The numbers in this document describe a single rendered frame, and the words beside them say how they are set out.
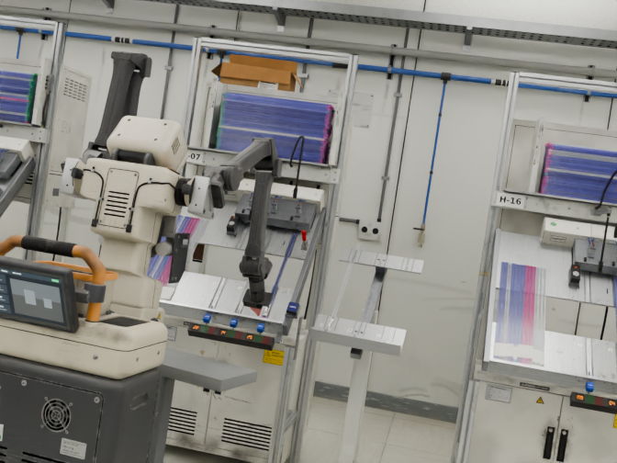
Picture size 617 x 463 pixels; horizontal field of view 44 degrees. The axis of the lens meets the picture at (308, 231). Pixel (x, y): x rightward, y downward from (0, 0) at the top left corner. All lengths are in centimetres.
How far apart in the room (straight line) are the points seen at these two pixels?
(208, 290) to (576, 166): 161
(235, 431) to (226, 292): 66
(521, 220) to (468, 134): 144
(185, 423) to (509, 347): 145
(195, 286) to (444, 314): 213
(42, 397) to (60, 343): 15
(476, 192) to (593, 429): 199
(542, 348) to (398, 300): 200
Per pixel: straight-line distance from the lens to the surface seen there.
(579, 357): 305
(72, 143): 426
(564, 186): 340
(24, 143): 392
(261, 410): 340
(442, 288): 488
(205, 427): 349
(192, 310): 309
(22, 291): 203
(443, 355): 493
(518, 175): 357
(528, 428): 333
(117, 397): 199
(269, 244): 332
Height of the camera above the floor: 117
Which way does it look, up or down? 1 degrees down
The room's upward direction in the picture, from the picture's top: 8 degrees clockwise
